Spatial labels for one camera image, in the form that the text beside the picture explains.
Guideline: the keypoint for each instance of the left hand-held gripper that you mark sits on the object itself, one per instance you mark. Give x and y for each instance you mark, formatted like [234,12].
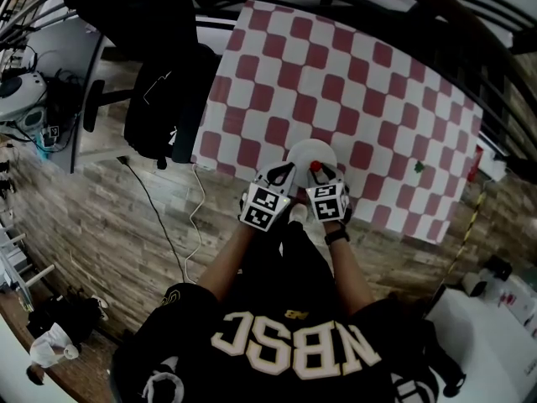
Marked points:
[262,204]

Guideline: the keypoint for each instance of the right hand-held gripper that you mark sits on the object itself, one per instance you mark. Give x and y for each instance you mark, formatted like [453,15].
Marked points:
[328,202]

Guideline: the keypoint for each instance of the red object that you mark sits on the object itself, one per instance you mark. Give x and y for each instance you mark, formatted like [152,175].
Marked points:
[315,165]

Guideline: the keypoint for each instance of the white round plate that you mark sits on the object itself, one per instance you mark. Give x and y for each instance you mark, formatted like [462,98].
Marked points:
[308,153]

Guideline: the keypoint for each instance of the small green object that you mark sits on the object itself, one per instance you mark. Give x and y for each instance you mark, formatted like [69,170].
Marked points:
[418,167]

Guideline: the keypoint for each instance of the person's left forearm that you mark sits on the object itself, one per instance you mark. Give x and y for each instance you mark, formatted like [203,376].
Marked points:
[226,258]

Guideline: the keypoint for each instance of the person's right forearm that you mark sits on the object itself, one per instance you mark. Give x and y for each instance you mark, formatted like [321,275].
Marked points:
[350,275]

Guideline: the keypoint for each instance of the white shoe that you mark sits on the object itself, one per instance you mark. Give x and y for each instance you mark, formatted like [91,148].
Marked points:
[298,213]

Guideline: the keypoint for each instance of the black wristband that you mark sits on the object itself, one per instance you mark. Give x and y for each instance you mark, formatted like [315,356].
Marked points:
[337,237]

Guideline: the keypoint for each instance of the pink white checkered tablecloth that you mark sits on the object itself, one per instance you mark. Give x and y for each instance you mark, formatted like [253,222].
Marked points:
[335,99]

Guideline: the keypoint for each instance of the black trousers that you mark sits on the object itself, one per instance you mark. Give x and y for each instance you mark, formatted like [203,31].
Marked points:
[289,263]

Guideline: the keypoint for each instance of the black backpack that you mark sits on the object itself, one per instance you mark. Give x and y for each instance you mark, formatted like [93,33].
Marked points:
[168,107]

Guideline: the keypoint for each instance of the yellow black striped tape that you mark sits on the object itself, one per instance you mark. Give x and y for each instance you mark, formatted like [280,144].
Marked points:
[469,229]

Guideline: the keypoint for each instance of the black lettered shirt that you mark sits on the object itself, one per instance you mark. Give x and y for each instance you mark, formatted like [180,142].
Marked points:
[293,351]

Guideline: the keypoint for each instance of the white black device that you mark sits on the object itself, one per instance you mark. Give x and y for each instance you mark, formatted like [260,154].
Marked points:
[486,277]

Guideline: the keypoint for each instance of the black office chair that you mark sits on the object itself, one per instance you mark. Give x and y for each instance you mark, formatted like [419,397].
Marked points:
[126,11]

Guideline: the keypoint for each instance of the white table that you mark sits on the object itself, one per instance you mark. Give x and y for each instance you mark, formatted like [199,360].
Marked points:
[474,351]

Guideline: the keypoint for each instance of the small black tagged box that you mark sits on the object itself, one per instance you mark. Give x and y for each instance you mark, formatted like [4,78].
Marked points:
[53,132]

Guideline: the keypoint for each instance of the white printed box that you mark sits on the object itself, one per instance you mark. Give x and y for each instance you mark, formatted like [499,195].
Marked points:
[518,305]

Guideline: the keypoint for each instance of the grey top desk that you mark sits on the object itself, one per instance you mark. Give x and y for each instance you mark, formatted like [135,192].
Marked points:
[71,57]

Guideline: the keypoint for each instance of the white rounded machine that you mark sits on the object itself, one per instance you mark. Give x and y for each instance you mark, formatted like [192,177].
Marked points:
[21,92]

